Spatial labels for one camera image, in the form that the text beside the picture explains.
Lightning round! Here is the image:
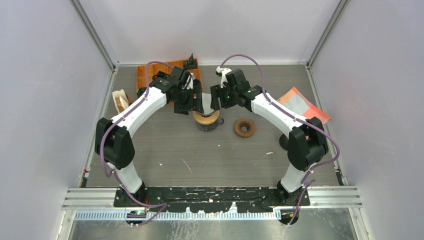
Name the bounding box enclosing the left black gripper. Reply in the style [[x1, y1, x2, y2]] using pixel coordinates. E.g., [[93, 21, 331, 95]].
[[172, 86, 204, 116]]

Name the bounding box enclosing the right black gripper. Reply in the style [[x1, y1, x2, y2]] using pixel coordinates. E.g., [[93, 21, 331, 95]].
[[210, 83, 238, 112]]

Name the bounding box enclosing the white paper coffee filter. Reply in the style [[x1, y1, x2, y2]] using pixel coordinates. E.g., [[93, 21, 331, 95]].
[[201, 92, 215, 116]]

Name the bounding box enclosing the light wooden dripper ring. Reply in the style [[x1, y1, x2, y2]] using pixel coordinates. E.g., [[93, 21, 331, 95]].
[[192, 110, 221, 126]]

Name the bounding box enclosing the dark wooden dripper ring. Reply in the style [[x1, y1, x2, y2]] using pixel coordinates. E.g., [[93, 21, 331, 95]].
[[234, 118, 257, 139]]

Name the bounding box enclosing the grey glass server jug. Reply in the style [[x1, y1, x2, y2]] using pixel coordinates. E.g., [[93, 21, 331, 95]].
[[196, 116, 225, 132]]

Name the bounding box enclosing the black round base disc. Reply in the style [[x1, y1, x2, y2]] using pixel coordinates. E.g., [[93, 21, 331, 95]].
[[278, 134, 289, 151]]

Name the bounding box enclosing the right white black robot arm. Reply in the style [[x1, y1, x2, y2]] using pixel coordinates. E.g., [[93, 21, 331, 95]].
[[210, 66, 329, 206]]

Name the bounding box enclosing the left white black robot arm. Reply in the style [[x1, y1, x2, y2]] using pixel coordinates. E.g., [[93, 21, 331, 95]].
[[94, 66, 203, 207]]

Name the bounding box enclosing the orange filter holder box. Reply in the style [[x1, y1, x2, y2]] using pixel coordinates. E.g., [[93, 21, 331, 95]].
[[111, 89, 133, 115]]

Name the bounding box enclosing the orange wooden compartment tray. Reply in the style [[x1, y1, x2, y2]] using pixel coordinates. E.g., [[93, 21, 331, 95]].
[[134, 60, 202, 108]]

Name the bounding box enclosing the rolled black tie back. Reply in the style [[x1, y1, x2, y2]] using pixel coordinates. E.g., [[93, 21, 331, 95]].
[[182, 53, 198, 70]]

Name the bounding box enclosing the orange grey folded cloth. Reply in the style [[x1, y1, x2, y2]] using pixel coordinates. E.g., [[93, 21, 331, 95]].
[[277, 87, 332, 125]]

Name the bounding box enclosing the stack of paper filters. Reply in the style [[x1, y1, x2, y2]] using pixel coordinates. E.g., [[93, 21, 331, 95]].
[[114, 93, 131, 114]]

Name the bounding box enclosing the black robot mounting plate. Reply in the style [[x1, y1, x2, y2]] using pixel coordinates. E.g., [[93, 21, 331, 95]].
[[113, 186, 311, 215]]

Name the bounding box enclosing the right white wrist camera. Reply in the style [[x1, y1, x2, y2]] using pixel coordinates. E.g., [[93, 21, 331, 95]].
[[215, 66, 232, 88]]

